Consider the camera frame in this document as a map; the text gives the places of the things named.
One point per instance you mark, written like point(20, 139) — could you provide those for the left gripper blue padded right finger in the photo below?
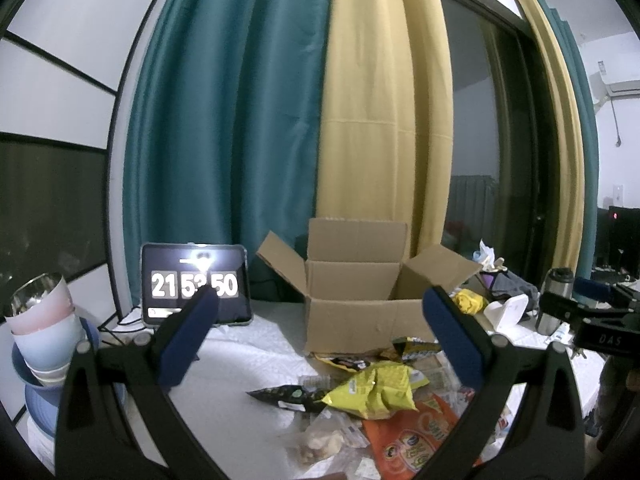
point(464, 342)

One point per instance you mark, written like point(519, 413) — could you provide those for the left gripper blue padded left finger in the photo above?
point(181, 335)

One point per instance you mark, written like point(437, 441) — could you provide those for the yellow chip bag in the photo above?
point(378, 391)

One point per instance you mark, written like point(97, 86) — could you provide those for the clear bag of pale snacks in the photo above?
point(326, 436)

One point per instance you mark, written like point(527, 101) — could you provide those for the steel thermos bottle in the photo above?
point(558, 286)

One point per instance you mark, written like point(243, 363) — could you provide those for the grey cloth bag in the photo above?
point(502, 285)

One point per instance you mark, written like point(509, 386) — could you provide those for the tablet showing clock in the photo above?
point(171, 274)

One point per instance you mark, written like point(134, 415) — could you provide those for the dark computer monitor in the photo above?
point(617, 242)

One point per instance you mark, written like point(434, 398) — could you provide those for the tissue pack on bag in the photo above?
point(486, 258)

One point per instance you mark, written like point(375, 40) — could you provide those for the yellow black snack bag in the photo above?
point(352, 363)

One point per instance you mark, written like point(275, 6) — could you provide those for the orange snack bag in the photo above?
point(403, 444)

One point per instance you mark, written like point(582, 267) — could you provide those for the brown cardboard box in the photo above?
point(360, 290)

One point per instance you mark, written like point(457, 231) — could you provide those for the black green snack bag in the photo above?
point(293, 398)

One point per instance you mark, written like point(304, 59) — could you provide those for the stack of pastel bowls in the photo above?
point(46, 329)

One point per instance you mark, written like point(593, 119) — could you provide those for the yellow curtain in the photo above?
point(387, 119)

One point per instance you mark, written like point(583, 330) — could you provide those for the teal curtain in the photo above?
point(222, 144)

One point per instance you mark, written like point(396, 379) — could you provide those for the wall air conditioner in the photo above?
point(606, 86)

